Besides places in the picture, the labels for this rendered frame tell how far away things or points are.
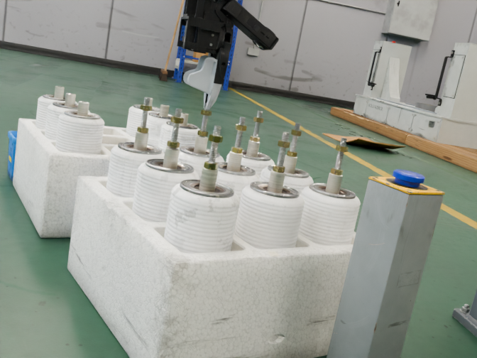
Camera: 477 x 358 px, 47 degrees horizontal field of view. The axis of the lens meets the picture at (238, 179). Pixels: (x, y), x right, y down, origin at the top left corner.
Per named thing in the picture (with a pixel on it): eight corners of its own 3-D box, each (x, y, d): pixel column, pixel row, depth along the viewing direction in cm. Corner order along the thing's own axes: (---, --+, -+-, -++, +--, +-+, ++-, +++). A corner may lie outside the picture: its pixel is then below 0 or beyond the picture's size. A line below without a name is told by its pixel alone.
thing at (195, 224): (232, 317, 80) (255, 198, 77) (180, 331, 74) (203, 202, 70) (190, 289, 87) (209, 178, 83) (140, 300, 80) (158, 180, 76)
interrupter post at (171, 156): (176, 172, 85) (179, 150, 84) (160, 169, 85) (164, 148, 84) (177, 168, 87) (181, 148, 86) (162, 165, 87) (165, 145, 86)
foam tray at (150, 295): (240, 257, 124) (255, 180, 120) (364, 348, 93) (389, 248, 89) (66, 268, 102) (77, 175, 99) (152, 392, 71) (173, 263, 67)
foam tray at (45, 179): (150, 189, 167) (159, 131, 163) (207, 236, 134) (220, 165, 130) (12, 185, 146) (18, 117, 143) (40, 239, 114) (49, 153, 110)
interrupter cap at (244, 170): (260, 173, 95) (261, 170, 95) (246, 180, 88) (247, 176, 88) (220, 163, 97) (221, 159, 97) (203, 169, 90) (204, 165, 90)
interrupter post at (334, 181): (336, 196, 88) (341, 176, 87) (322, 192, 89) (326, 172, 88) (341, 194, 90) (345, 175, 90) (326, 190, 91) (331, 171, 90)
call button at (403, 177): (404, 183, 75) (407, 169, 74) (427, 192, 72) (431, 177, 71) (383, 182, 73) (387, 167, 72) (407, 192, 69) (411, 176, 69)
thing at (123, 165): (87, 241, 99) (100, 142, 95) (130, 234, 106) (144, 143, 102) (120, 261, 93) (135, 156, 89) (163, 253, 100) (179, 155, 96)
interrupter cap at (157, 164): (192, 178, 82) (193, 174, 82) (141, 170, 82) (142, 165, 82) (194, 167, 90) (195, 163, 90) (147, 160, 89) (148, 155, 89)
